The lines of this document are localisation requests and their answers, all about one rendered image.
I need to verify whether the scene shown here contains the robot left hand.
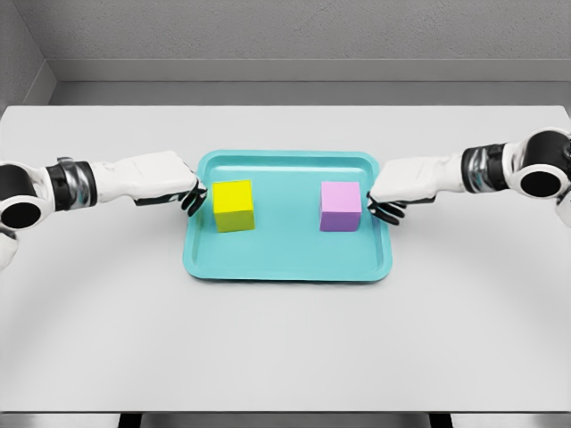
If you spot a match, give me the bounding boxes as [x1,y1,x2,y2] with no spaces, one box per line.
[126,150,209,218]

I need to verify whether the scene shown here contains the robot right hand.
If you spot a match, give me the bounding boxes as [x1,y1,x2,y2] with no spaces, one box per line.
[366,155,447,226]

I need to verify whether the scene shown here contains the pink cube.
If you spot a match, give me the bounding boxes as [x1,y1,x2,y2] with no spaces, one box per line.
[319,180,362,233]

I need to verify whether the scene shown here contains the yellow cube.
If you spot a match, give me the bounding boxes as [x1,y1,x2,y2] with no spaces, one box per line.
[211,179,257,234]

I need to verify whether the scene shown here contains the teal rectangular tray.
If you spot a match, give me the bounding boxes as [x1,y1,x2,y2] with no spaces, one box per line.
[182,150,393,284]

